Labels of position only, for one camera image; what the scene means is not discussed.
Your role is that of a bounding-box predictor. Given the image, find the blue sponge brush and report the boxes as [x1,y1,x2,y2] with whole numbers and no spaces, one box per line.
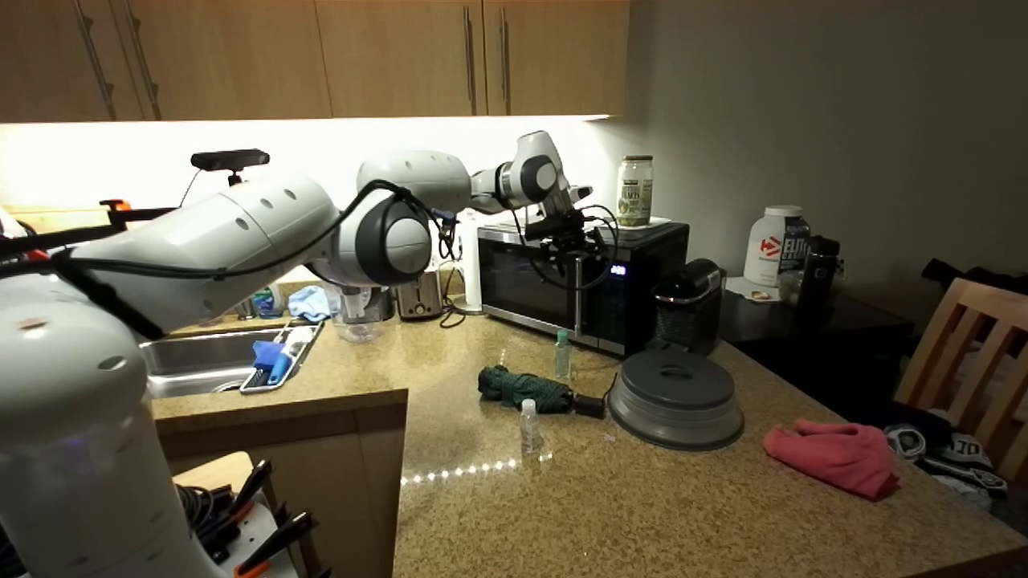
[251,339,296,387]

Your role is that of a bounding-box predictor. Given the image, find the wooden counter base cabinet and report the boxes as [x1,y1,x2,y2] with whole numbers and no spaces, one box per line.
[149,387,410,578]

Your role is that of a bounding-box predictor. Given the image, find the black camera stand with clamp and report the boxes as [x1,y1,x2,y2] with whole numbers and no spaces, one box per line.
[0,196,178,263]

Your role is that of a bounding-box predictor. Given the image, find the white jug with red label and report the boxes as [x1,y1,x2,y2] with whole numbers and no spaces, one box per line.
[739,206,805,293]

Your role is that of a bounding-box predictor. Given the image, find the black pod coffee maker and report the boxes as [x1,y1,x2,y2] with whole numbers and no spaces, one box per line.
[650,258,730,359]

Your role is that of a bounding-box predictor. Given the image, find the small clear plastic bottle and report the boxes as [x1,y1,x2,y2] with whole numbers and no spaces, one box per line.
[517,394,543,460]

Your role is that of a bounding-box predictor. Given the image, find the stainless steel sink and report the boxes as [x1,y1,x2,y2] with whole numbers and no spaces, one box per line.
[138,324,287,406]

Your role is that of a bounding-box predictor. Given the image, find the dish soap bottle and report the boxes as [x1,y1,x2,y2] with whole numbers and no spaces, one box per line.
[247,282,280,321]

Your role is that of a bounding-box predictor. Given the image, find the dark drink bottle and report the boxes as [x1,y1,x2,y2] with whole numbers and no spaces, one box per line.
[781,212,817,307]

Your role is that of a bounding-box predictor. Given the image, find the wooden slatted chair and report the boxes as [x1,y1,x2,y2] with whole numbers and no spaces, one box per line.
[893,278,1028,484]

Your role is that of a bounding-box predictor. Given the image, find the wooden upper cabinets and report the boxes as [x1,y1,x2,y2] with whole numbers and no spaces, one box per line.
[0,0,636,122]

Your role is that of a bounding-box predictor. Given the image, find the glass storage jar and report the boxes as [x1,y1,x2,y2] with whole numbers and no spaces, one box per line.
[610,156,656,231]

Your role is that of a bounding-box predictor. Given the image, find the dark side table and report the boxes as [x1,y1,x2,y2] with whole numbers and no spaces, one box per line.
[722,287,926,423]

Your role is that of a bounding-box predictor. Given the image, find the small green plastic bottle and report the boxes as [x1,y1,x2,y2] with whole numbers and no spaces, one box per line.
[554,324,575,384]

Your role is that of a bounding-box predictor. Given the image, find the silver toaster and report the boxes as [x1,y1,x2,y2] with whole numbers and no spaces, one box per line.
[391,273,449,324]

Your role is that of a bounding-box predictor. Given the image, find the light blue cloth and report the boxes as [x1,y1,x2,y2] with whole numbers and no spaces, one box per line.
[287,282,338,327]

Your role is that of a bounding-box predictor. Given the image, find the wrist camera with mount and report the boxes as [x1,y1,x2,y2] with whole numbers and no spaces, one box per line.
[550,186,595,226]

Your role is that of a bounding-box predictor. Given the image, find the black steel microwave oven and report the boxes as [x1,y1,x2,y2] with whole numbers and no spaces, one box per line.
[475,218,690,363]

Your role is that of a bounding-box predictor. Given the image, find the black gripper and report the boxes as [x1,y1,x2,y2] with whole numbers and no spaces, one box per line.
[525,209,590,280]

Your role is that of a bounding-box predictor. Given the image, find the black stereo camera bar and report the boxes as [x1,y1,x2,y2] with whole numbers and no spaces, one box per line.
[189,146,273,174]

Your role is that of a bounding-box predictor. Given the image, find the white sponge tray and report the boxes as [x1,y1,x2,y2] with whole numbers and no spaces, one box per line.
[238,321,323,399]

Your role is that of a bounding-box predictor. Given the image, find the black tall bottle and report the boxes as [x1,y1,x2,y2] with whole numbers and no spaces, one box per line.
[800,234,845,316]

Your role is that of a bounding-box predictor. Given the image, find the wooden cart with black tools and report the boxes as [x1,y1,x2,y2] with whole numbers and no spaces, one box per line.
[171,448,323,578]

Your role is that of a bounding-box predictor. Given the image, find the black and white bag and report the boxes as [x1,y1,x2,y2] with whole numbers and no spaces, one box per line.
[879,420,1013,508]

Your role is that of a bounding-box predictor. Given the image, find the red cloth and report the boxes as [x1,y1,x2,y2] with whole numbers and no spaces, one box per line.
[762,419,903,504]

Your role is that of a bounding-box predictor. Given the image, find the water filter pitcher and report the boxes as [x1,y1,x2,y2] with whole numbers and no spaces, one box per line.
[323,280,391,343]

